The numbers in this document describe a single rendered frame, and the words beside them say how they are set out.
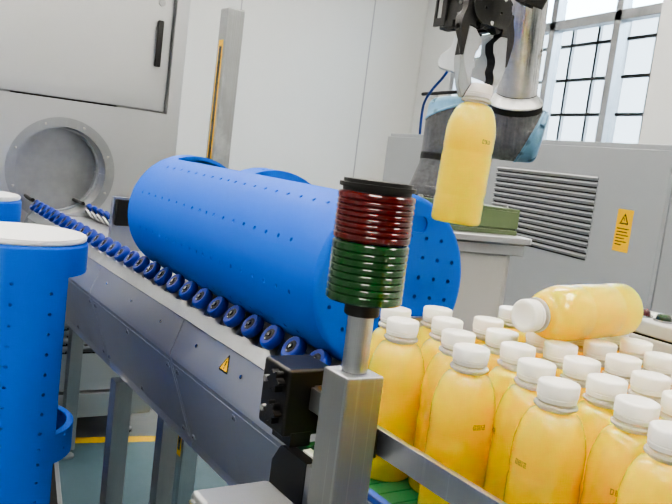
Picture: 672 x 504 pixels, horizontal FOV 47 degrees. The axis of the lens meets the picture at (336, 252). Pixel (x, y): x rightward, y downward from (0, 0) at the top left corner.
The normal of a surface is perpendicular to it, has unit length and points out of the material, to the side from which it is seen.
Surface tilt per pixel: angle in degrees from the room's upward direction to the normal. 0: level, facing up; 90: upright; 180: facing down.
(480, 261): 90
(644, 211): 90
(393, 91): 90
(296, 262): 81
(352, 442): 90
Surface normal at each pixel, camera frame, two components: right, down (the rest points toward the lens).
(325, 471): -0.84, -0.04
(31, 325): 0.58, 0.17
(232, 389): -0.75, -0.36
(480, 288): 0.37, 0.16
